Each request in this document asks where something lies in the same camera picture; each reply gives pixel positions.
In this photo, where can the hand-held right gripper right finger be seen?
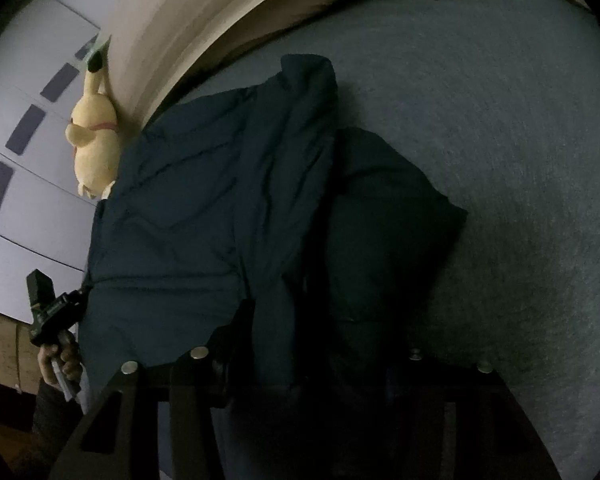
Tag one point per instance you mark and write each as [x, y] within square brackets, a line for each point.
[460, 390]

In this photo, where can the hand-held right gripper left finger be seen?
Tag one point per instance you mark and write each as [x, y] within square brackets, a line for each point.
[200, 380]

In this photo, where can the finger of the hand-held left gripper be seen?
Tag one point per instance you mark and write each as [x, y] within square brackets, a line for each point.
[72, 300]

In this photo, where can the dark navy puffer jacket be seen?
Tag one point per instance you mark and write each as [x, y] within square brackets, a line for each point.
[205, 200]

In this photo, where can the person's left forearm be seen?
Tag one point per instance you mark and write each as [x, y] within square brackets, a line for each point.
[55, 420]

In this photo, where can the person's left hand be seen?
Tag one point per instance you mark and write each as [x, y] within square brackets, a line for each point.
[71, 366]

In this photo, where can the white wardrobe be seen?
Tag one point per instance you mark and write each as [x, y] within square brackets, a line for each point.
[40, 200]

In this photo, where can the yellow plush toy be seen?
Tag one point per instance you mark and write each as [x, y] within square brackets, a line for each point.
[97, 145]

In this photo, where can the beige padded headboard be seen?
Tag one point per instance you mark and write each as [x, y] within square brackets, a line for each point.
[180, 35]

